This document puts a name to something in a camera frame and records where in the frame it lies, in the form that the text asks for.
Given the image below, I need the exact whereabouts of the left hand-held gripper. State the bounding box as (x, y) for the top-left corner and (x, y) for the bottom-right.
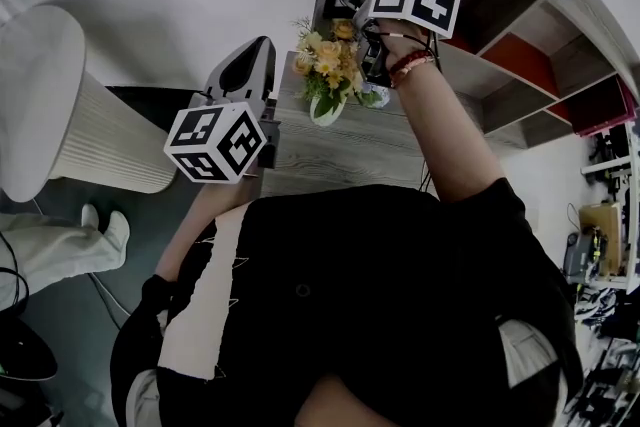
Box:
(163, 35), (281, 185)

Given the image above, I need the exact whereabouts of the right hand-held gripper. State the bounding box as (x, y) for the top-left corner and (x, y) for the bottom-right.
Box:
(352, 0), (462, 89)

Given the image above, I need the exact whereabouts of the grey wooden wall shelf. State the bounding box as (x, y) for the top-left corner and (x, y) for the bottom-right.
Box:
(312, 0), (640, 152)

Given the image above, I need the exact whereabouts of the person's right forearm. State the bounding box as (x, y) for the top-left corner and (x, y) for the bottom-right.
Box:
(392, 59), (507, 205)

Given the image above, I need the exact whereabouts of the person's left forearm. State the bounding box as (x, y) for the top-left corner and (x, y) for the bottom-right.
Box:
(154, 174), (262, 282)

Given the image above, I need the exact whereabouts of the person's right hand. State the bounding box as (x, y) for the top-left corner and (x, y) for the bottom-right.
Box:
(380, 30), (434, 66)

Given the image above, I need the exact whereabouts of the yellow and blue flower bouquet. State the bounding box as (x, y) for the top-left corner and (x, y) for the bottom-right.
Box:
(290, 17), (391, 116)

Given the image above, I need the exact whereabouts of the person's black shirt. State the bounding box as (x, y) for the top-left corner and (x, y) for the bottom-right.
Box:
(109, 177), (584, 427)

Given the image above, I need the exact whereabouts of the wooden crate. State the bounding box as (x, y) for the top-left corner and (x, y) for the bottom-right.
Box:
(578, 202), (624, 277)

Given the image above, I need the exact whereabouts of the white curved workbench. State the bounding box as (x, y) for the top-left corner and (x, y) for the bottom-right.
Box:
(580, 122), (640, 295)

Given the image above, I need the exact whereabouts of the black and yellow device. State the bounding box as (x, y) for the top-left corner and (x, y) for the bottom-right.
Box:
(563, 232), (597, 285)

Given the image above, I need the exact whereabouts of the black round seat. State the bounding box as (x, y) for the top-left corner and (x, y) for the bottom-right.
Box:
(0, 314), (59, 383)

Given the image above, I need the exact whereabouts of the pile of sneakers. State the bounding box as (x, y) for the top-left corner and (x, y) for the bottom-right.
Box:
(573, 287), (640, 342)

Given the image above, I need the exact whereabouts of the red beaded bracelet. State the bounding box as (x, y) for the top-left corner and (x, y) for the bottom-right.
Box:
(387, 48), (439, 89)

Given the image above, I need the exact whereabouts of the white ribbed round pedestal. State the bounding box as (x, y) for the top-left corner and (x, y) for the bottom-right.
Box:
(0, 4), (179, 204)

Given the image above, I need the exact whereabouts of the white floor cable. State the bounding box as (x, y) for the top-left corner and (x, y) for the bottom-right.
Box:
(87, 271), (124, 332)

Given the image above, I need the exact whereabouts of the black hanging cable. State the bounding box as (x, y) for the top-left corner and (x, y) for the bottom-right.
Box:
(0, 233), (32, 317)

